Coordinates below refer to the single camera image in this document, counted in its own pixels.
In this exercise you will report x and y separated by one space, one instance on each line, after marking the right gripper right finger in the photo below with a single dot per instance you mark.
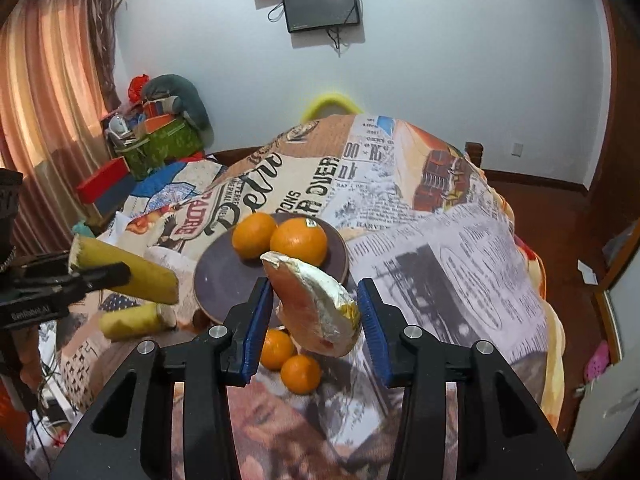
502 432

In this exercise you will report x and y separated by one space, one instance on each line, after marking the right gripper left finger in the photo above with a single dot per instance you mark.
126 432

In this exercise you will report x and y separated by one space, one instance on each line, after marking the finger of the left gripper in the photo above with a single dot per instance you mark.
83 280
55 262

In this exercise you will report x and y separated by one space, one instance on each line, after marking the sugarcane piece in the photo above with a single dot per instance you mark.
145 320
149 281

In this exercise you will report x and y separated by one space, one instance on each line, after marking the pomelo segment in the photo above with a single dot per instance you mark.
315 308

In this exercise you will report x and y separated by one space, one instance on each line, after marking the small tangerine left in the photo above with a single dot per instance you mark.
278 347

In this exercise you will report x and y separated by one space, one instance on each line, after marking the small tangerine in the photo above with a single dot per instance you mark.
301 374
278 347

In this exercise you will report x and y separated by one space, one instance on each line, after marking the red flat box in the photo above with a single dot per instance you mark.
101 180

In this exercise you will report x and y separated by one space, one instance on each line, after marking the dark round plate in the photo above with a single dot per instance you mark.
222 279

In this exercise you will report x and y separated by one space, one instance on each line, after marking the small tangerine right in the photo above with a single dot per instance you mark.
301 374

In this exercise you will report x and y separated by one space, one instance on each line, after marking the large orange left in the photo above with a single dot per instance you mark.
251 237

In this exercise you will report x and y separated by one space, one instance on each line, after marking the large orange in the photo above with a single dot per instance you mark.
301 238
251 237

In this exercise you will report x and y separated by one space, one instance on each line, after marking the large orange right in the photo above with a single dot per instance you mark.
301 238

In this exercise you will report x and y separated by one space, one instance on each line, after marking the orange striped curtain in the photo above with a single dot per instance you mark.
51 108

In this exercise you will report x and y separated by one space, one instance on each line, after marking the grey neck pillow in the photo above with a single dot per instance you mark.
183 98

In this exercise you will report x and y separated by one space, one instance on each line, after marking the newspaper print cloth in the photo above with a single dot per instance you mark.
420 220

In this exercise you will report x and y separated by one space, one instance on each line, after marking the brown wooden door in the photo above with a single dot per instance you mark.
614 192

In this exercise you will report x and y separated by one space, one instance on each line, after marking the wall mounted black monitor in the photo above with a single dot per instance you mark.
307 15

